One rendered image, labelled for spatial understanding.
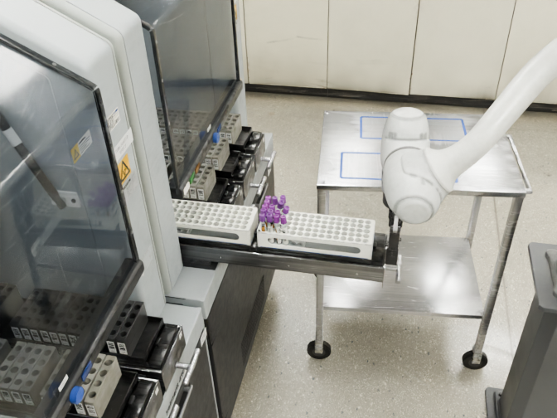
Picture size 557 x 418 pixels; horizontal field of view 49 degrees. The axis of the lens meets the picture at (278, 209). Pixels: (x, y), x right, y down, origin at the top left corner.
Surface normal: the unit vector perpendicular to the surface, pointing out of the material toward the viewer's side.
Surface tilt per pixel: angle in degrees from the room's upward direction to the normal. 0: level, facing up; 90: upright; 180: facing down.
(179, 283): 0
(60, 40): 29
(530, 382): 90
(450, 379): 0
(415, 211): 95
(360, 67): 90
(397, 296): 0
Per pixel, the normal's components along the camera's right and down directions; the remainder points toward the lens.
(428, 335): -0.03, -0.79
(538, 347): -0.83, 0.36
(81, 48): 0.45, -0.64
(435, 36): -0.20, 0.61
